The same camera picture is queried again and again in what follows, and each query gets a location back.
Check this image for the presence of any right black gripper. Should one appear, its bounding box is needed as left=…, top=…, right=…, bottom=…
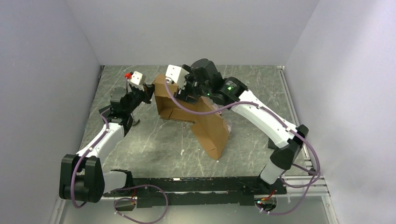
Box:
left=173, top=65, right=211, bottom=105

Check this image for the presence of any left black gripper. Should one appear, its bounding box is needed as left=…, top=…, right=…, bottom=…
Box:
left=125, top=82, right=156, bottom=114

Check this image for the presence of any brown cardboard box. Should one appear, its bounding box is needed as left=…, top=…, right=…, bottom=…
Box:
left=153, top=74, right=230, bottom=160

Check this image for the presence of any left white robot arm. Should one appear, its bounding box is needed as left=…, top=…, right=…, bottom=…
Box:
left=59, top=84, right=155, bottom=208

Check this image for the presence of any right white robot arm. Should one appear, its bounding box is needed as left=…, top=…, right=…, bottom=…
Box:
left=171, top=58, right=309, bottom=194

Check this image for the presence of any left black rectangular pad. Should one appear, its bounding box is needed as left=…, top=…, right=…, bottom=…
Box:
left=99, top=105, right=113, bottom=124

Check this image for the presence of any black rectangular pad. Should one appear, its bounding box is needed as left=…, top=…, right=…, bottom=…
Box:
left=268, top=139, right=277, bottom=150
left=99, top=105, right=113, bottom=124

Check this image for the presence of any right black rectangular pad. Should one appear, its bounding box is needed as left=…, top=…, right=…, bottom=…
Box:
left=268, top=139, right=277, bottom=150

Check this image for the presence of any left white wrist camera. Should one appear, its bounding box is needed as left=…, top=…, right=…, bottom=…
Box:
left=124, top=71, right=146, bottom=90

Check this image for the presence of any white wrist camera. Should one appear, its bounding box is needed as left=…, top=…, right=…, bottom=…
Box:
left=165, top=65, right=189, bottom=89
left=124, top=71, right=146, bottom=90

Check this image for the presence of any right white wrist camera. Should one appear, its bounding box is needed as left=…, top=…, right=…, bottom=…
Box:
left=165, top=65, right=189, bottom=89

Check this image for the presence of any black handled claw hammer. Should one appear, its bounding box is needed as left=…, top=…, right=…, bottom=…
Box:
left=130, top=113, right=140, bottom=126

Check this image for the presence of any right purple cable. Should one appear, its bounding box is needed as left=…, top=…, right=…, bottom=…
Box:
left=164, top=78, right=322, bottom=217

